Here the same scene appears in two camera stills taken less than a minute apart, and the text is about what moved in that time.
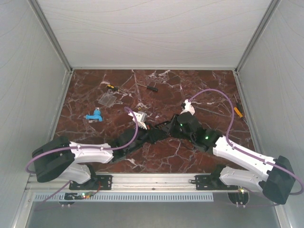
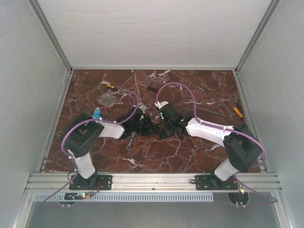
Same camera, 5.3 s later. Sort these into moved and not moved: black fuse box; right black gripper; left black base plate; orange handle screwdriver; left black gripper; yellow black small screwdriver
Moved: right black gripper; left black gripper
Not moved: orange handle screwdriver; black fuse box; yellow black small screwdriver; left black base plate
